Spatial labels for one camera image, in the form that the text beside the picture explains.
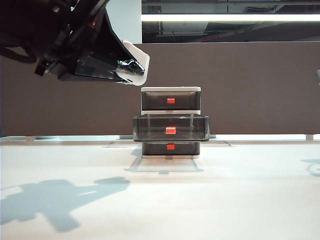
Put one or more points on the white partition foot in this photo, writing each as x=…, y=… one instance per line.
x=29, y=139
x=309, y=137

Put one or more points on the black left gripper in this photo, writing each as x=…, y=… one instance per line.
x=37, y=25

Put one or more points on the brown fabric desk partition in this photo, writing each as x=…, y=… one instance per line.
x=225, y=87

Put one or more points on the white earphone charging case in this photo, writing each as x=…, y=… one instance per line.
x=140, y=53

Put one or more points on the long ceiling light strip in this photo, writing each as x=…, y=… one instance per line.
x=225, y=17

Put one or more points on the grey partition base bracket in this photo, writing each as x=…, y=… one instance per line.
x=125, y=137
x=213, y=137

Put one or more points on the small three-drawer storage cabinet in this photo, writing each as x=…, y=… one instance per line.
x=170, y=88

